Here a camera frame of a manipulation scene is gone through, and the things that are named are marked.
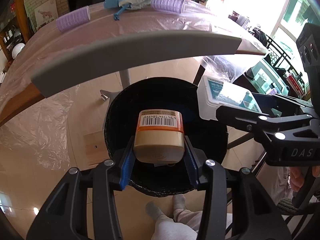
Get orange cream jar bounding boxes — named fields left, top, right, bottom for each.
left=133, top=109, right=184, bottom=165

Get person right hand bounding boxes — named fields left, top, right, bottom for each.
left=289, top=166, right=320, bottom=192

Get glass side table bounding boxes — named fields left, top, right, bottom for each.
left=244, top=59, right=289, bottom=95

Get black metal chair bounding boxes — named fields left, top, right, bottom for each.
left=264, top=35, right=302, bottom=80

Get grey foam edge guard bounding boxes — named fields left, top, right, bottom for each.
left=31, top=30, right=241, bottom=98

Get white helmet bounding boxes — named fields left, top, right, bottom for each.
left=12, top=43, right=25, bottom=59

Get elephant picture frame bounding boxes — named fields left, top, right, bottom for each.
left=34, top=0, right=58, bottom=29

